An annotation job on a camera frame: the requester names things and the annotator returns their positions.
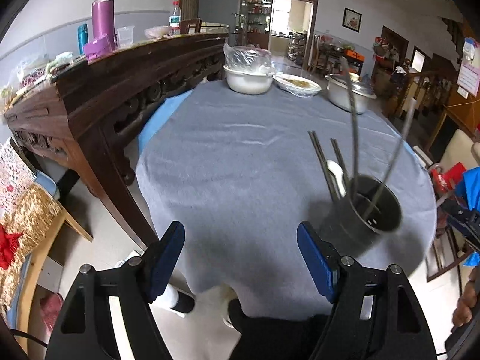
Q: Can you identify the white plastic spoon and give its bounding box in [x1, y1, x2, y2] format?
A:
[327, 160, 347, 197]

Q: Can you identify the dark metal chopstick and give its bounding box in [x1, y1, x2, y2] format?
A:
[340, 56, 359, 201]

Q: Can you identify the black utensil holder cup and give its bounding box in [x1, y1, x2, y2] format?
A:
[318, 175, 402, 258]

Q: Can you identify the red plastic chair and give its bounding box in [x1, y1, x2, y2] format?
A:
[427, 163, 466, 196]

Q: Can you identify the grey tablecloth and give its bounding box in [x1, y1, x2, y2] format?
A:
[135, 78, 439, 321]

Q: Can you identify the dark carved wooden table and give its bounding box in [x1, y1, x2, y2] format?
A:
[4, 33, 227, 249]

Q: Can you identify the blue undercloth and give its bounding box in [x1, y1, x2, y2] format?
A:
[137, 89, 193, 154]

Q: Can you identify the white plate with food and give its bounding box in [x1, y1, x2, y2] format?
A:
[273, 73, 321, 98]

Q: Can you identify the white bowl with plastic bag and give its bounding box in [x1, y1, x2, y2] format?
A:
[224, 43, 276, 95]

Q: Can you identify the purple plastic box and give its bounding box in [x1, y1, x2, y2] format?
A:
[83, 34, 116, 62]

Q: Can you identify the clear plastic cup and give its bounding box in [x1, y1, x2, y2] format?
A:
[116, 26, 134, 49]

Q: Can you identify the purple thermos bottle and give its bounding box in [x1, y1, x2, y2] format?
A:
[92, 0, 116, 48]

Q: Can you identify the teal thermos bottle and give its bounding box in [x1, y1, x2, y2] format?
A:
[77, 23, 89, 55]

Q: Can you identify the clear plastic water bottle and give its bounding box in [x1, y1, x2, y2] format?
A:
[169, 0, 182, 36]

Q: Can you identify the grey refrigerator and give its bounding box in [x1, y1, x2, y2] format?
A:
[199, 0, 246, 47]

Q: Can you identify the wall calendar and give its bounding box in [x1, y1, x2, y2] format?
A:
[456, 37, 479, 96]

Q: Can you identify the framed wall picture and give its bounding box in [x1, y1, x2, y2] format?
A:
[342, 7, 362, 33]

